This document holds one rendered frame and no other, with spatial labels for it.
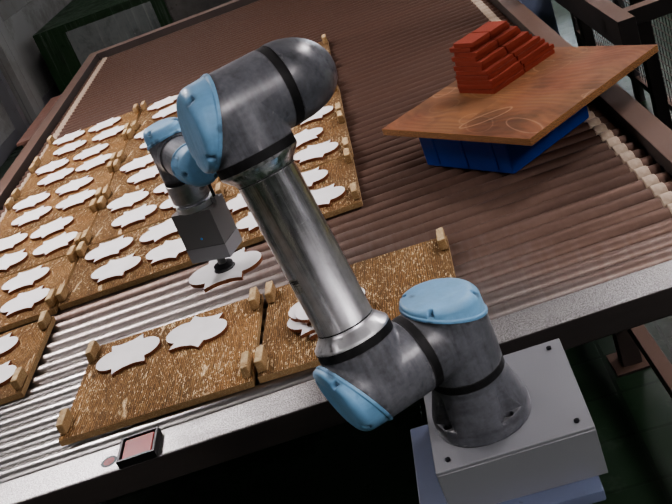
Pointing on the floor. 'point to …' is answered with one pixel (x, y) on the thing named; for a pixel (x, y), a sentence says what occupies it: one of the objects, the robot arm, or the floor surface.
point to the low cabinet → (94, 31)
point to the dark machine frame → (621, 35)
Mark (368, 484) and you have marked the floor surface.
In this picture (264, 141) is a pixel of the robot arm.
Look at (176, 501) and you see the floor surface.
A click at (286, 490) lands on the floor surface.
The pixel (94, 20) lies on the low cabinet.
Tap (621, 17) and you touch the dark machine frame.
